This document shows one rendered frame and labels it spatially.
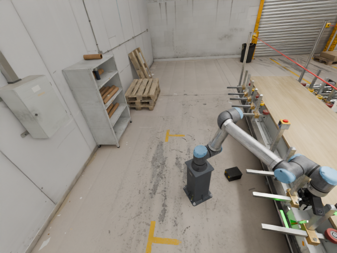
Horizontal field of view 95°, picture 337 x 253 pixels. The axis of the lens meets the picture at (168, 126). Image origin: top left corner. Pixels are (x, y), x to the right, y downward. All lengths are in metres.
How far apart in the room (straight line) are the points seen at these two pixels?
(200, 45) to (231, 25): 1.49
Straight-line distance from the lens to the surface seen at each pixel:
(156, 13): 8.57
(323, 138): 2.36
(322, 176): 1.19
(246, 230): 2.37
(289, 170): 1.11
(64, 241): 2.63
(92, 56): 3.09
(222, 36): 8.68
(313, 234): 1.57
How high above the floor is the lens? 2.13
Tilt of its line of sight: 37 degrees down
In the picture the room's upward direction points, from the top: 5 degrees counter-clockwise
